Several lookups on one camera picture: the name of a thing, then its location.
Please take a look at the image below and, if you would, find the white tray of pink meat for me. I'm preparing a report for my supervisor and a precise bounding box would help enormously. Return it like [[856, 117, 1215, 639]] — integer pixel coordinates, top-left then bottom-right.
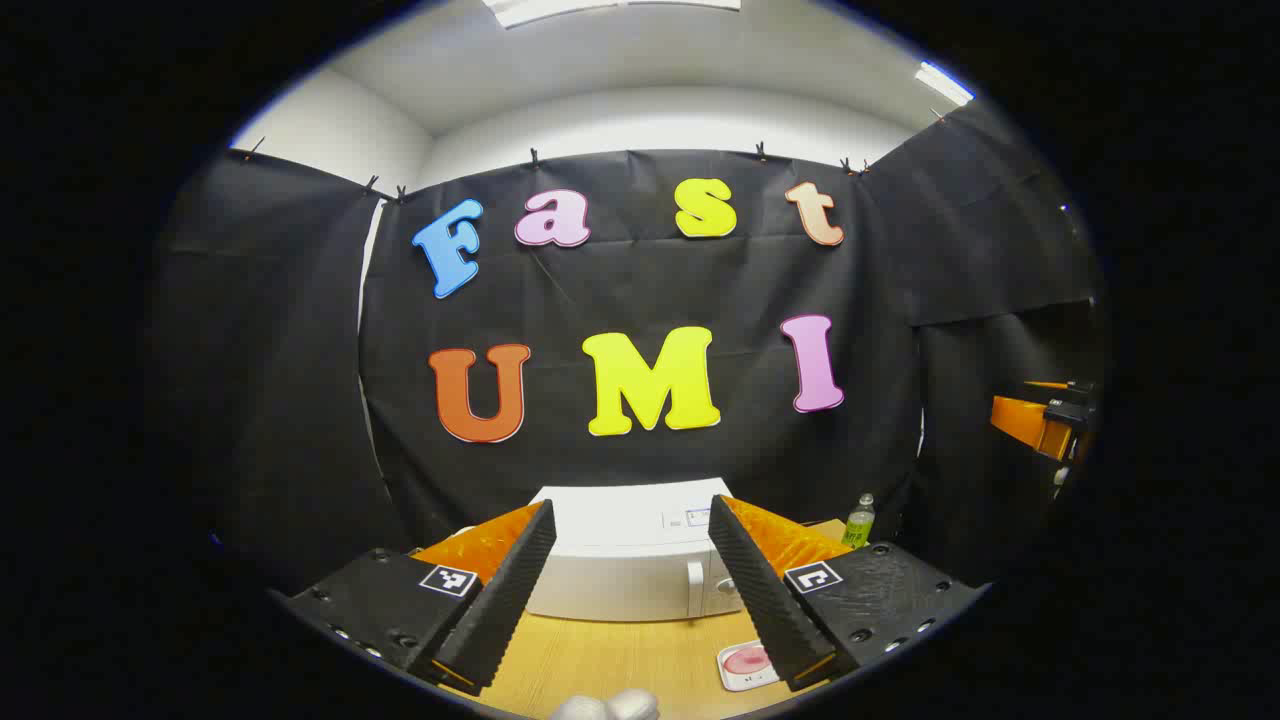
[[716, 640, 781, 693]]

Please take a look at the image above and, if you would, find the green drink bottle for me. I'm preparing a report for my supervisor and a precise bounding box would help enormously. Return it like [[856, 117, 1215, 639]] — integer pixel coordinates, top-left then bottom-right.
[[842, 493, 877, 549]]

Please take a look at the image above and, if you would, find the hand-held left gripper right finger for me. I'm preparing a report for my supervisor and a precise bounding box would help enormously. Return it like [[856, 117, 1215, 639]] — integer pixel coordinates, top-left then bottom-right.
[[707, 494, 991, 693]]

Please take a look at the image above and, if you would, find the ceiling light panel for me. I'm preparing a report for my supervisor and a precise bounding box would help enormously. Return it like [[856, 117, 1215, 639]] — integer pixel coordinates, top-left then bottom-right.
[[915, 62, 974, 107], [485, 0, 741, 28]]

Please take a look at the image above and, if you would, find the white microwave oven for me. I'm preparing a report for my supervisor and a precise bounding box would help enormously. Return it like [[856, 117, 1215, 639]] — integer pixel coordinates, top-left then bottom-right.
[[525, 477, 746, 623]]

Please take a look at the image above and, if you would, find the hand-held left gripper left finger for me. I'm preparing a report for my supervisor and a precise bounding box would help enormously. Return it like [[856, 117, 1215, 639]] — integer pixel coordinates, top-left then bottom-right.
[[283, 499, 558, 698]]

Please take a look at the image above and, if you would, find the black backdrop cloth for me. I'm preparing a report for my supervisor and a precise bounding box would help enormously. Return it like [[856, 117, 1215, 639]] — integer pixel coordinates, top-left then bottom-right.
[[150, 100, 1106, 601]]

